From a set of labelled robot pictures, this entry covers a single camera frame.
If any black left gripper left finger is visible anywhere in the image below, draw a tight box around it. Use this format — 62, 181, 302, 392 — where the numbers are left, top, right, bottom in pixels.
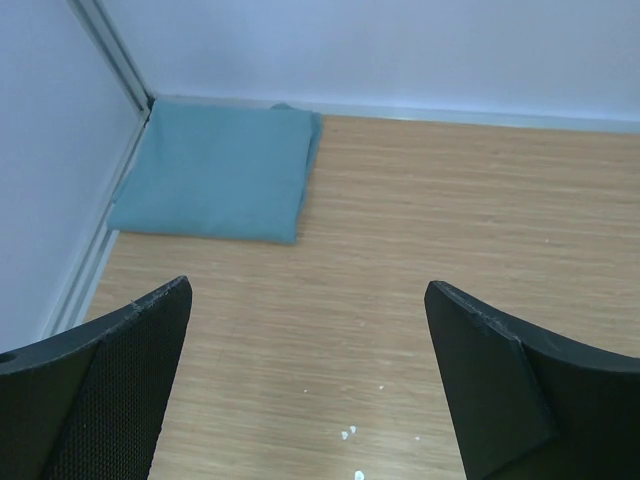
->
1, 276, 192, 479

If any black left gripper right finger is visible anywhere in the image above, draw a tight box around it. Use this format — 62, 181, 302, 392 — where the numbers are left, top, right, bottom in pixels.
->
424, 281, 639, 479

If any aluminium corner post left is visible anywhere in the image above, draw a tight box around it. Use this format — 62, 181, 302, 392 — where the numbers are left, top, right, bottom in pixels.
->
67, 0, 153, 119

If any folded blue t shirt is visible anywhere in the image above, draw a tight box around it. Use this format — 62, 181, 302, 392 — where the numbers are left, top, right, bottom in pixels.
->
107, 100, 323, 244

